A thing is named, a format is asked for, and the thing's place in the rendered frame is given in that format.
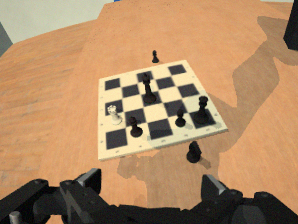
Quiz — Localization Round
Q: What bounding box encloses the black and cream chessboard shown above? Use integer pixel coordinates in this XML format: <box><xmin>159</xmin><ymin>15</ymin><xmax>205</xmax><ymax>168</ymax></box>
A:
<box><xmin>98</xmin><ymin>60</ymin><xmax>227</xmax><ymax>161</ymax></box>

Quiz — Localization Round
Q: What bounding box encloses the white rook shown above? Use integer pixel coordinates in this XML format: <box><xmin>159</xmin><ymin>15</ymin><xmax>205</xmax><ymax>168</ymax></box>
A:
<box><xmin>108</xmin><ymin>105</ymin><xmax>122</xmax><ymax>125</ymax></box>

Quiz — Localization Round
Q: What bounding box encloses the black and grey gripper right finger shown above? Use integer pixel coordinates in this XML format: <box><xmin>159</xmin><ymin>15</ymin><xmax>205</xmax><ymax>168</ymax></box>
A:
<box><xmin>169</xmin><ymin>174</ymin><xmax>298</xmax><ymax>224</ymax></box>

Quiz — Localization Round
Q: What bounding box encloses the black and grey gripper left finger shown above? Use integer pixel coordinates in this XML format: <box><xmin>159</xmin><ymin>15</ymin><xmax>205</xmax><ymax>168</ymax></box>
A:
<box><xmin>0</xmin><ymin>168</ymin><xmax>128</xmax><ymax>224</ymax></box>

